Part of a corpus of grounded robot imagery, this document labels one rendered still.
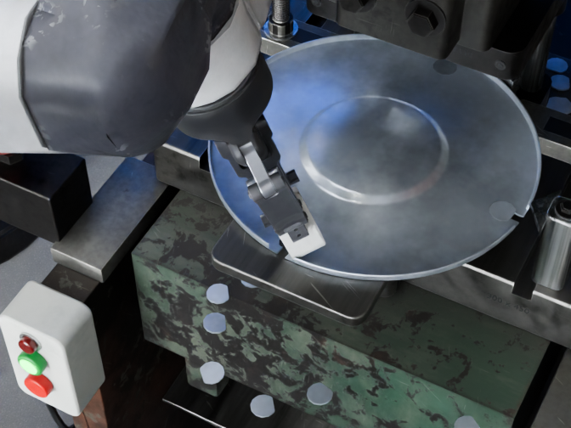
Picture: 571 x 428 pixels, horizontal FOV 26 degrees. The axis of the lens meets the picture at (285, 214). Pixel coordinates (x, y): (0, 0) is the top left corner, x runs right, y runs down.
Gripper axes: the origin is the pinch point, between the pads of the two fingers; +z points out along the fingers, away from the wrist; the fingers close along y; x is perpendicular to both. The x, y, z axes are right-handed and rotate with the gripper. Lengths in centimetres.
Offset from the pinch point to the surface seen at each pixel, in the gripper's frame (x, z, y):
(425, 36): 15.7, -6.0, -6.3
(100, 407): -28.7, 31.2, -13.0
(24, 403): -51, 69, -44
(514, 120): 21.2, 11.3, -8.0
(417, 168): 11.2, 7.2, -4.9
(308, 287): -1.3, 3.8, 3.5
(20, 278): -47, 71, -67
